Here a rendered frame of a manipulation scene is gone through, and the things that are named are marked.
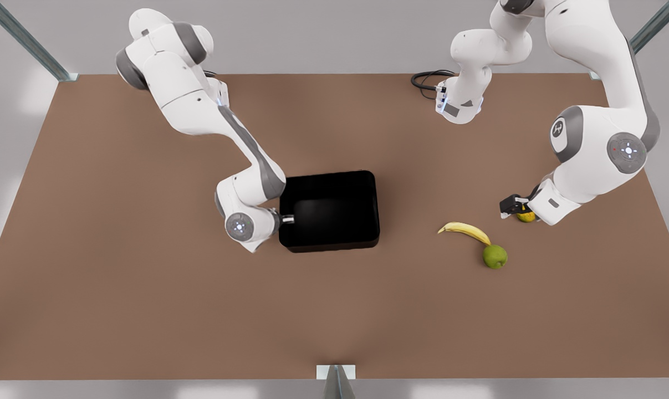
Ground black rectangular bin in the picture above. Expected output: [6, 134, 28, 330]
[278, 170, 381, 254]

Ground yellow banana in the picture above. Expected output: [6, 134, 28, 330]
[437, 222, 492, 247]

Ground silver frame post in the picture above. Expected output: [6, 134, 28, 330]
[316, 365, 356, 399]
[0, 0, 79, 83]
[589, 0, 669, 81]

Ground green apple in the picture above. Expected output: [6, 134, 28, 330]
[483, 244, 508, 270]

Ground black cable loop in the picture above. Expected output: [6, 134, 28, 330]
[411, 70, 457, 100]

